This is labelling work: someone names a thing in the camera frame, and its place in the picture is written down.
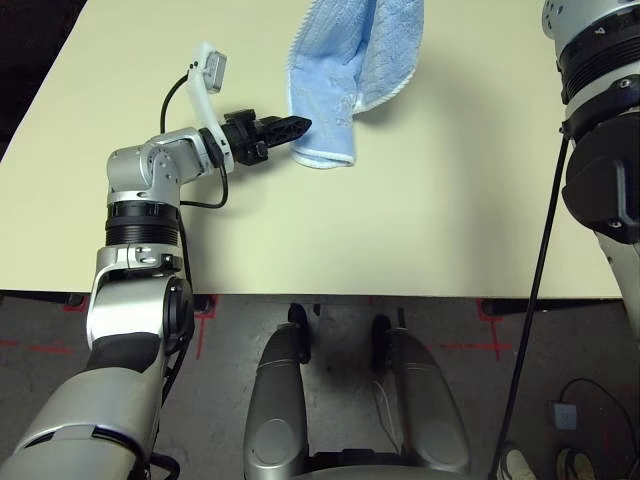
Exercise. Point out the light blue terry towel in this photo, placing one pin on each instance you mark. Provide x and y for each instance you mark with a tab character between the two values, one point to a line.
325	90

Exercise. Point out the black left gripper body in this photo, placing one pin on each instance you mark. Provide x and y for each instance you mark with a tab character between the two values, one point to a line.
242	137

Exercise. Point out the black table foot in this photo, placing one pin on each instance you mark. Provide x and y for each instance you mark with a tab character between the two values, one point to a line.
201	302

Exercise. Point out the small grey floor box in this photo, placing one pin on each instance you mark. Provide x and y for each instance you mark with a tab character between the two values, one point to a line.
565	416

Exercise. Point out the grey robot waist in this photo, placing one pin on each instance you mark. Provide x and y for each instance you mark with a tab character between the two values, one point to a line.
350	475

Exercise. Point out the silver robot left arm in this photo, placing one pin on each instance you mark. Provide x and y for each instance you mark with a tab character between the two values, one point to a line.
130	300

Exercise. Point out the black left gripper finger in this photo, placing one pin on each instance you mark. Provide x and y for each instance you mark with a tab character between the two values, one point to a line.
280	138
285	124

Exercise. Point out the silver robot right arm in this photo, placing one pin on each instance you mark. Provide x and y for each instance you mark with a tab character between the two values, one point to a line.
600	50

